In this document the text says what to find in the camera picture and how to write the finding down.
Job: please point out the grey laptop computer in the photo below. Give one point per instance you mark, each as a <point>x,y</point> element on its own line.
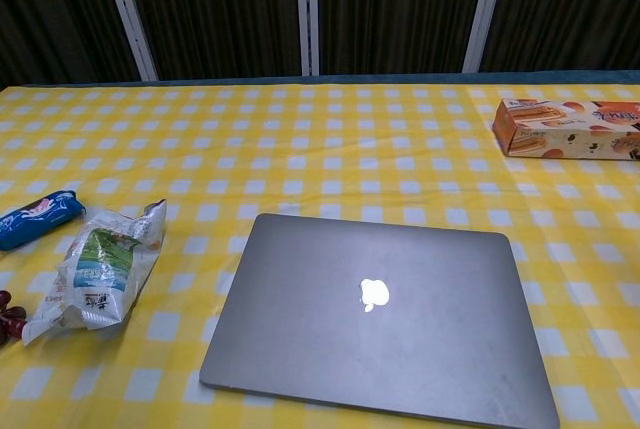
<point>375,319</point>

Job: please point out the yellow white checkered tablecloth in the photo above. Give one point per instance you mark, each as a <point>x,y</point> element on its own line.
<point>300,149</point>

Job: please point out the dark pleated curtain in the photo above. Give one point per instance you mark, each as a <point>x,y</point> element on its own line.
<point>220,9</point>

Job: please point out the white crumpled snack bag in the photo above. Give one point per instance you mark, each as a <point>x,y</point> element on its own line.
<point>100,274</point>

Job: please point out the orange snack box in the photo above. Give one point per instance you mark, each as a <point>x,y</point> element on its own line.
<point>570,129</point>

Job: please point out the blue cookie package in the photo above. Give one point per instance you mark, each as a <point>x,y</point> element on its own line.
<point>37,219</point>

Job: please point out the dark red grapes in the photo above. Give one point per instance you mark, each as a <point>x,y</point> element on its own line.
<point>11,321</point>

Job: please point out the white metal frame post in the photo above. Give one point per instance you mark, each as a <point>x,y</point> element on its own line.
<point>131,19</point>
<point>482,9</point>
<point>306,9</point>

